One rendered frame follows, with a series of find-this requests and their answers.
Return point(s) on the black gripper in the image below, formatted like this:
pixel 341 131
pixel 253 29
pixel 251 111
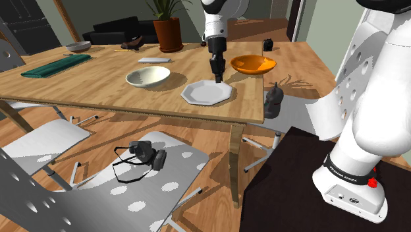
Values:
pixel 217 45

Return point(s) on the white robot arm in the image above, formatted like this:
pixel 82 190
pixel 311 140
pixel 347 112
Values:
pixel 379 106

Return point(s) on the orange bowl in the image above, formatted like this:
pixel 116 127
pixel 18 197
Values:
pixel 252 64

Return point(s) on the white octagonal plate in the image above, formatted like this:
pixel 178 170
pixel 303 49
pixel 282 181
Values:
pixel 205 93

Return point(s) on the potted plant in brown pot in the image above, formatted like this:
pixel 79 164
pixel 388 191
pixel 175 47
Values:
pixel 168 33

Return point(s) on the small black jar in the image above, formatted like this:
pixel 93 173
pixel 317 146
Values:
pixel 268 45

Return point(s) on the white flat slab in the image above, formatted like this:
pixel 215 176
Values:
pixel 154 60

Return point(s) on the cream bowl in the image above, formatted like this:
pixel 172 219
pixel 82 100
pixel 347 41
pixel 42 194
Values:
pixel 148 76

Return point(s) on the black cat figure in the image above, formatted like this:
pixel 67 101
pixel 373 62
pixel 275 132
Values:
pixel 274 101

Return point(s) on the brown shoe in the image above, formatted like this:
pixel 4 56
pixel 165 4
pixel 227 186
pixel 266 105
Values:
pixel 133 44

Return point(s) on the yellow pencil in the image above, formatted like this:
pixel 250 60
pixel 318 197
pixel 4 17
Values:
pixel 122 50

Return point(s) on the black sofa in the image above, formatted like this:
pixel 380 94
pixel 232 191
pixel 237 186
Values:
pixel 118 30

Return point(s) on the wooden table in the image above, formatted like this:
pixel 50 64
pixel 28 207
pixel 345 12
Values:
pixel 96 80

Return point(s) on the grey bowl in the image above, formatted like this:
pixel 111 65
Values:
pixel 78 46

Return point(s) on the green folded cloth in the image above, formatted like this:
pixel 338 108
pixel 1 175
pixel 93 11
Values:
pixel 54 66

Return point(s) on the dark robot stand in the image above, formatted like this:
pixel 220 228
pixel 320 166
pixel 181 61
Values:
pixel 289 199

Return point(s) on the dark cabinet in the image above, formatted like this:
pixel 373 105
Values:
pixel 22 22

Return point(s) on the grey perforated chair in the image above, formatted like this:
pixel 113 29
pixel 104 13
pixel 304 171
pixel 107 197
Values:
pixel 8 58
pixel 96 205
pixel 41 143

